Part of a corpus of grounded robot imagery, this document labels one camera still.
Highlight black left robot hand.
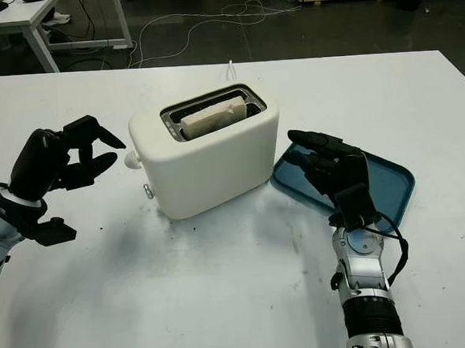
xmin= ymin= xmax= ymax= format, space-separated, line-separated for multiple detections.
xmin=6 ymin=113 xmax=130 ymax=204

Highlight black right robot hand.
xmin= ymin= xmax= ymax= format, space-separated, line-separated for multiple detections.
xmin=287 ymin=125 xmax=373 ymax=218

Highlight pale bread slice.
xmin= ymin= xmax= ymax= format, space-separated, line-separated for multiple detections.
xmin=178 ymin=95 xmax=250 ymax=141

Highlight white two-slot toaster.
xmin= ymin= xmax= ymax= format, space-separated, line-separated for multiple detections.
xmin=126 ymin=80 xmax=287 ymax=224

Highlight white office desk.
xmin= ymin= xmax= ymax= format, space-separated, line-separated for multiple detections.
xmin=0 ymin=0 xmax=136 ymax=77

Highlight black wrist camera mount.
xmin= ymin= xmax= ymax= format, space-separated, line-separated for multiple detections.
xmin=333 ymin=183 xmax=379 ymax=231
xmin=2 ymin=191 xmax=79 ymax=250

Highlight white shoes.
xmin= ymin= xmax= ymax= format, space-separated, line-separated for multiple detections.
xmin=40 ymin=9 xmax=73 ymax=27

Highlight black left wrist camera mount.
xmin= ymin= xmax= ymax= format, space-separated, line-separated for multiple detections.
xmin=2 ymin=191 xmax=79 ymax=250

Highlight white floor cable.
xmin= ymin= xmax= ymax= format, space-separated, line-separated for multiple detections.
xmin=125 ymin=0 xmax=305 ymax=69

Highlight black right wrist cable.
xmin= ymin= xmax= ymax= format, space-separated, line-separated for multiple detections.
xmin=360 ymin=210 xmax=412 ymax=290

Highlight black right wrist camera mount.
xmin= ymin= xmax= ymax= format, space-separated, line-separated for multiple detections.
xmin=333 ymin=183 xmax=379 ymax=231

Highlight white toaster lever knob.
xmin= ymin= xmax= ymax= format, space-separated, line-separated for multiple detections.
xmin=123 ymin=150 xmax=143 ymax=170

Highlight blue plastic tray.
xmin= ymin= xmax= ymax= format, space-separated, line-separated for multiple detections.
xmin=269 ymin=134 xmax=419 ymax=242

